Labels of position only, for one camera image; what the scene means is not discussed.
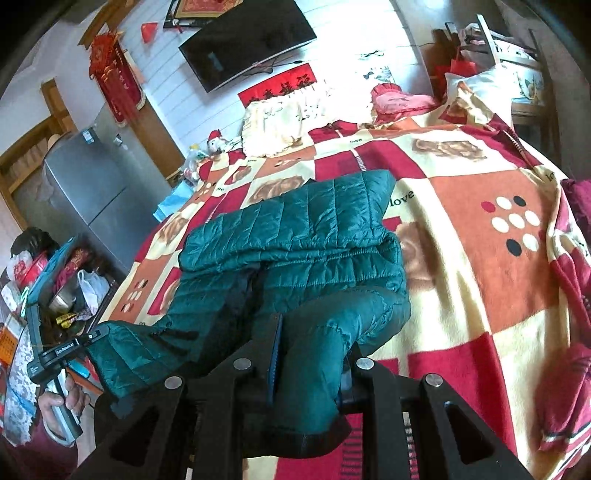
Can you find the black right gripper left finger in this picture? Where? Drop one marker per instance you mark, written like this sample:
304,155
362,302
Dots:
193,428

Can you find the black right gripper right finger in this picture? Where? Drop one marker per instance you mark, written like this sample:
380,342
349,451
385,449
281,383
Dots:
417,429

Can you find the teal quilted down jacket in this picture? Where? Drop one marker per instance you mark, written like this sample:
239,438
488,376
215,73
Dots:
320,258

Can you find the person's left hand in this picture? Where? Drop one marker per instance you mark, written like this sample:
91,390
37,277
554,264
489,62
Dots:
51,404

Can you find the red orange patterned blanket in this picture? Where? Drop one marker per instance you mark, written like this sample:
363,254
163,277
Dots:
498,271

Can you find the grey refrigerator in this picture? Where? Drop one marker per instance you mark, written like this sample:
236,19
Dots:
100,182

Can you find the light blue paper bag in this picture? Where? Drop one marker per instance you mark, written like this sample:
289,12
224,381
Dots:
174,201

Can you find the santa plush toy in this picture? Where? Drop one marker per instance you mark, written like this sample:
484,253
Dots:
216,143

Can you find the red hanging chinese decoration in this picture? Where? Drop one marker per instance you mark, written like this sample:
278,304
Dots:
112,72

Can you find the cream fringed pillow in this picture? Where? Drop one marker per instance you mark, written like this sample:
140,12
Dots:
273,125

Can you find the pink ruffled heart cushion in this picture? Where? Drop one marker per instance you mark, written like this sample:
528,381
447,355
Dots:
391,103

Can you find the white pillow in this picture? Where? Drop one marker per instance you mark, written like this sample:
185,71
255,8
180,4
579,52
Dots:
495,88

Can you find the wooden chair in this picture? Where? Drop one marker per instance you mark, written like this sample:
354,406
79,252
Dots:
533,96

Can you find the red gift bag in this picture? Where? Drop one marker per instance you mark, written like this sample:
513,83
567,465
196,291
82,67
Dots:
457,66

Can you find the red banner with characters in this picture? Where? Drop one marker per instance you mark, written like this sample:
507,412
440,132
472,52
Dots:
279,85

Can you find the black wall television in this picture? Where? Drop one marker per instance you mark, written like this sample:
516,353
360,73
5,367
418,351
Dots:
244,37

